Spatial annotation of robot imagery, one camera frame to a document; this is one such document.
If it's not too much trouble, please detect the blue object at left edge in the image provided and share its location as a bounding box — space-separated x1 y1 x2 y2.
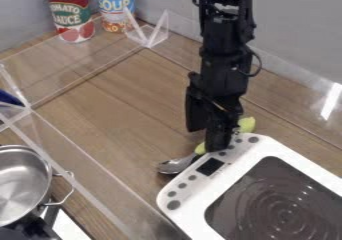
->
0 89 24 106

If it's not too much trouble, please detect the black stove under pot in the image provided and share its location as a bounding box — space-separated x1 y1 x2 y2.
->
0 206 62 240

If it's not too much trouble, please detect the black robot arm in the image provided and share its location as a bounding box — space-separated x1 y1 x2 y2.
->
185 0 258 152

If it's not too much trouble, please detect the stainless steel pot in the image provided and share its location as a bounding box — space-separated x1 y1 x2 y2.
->
0 145 75 227

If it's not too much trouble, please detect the tomato sauce can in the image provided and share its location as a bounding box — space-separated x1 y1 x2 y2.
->
48 0 95 44

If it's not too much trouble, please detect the clear acrylic corner bracket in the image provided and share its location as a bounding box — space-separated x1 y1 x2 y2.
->
124 8 169 49

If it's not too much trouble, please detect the alphabet soup can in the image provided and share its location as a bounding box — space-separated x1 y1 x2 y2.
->
97 0 135 33

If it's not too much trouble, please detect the green handled metal spoon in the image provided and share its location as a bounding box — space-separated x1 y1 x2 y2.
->
156 117 256 175

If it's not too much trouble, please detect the clear acrylic left bracket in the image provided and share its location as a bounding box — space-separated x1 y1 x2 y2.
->
0 63 30 133

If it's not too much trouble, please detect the white and black stove top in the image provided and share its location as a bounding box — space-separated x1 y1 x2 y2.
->
156 133 342 240

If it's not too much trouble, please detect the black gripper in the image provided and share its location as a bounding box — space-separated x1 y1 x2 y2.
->
185 51 251 152

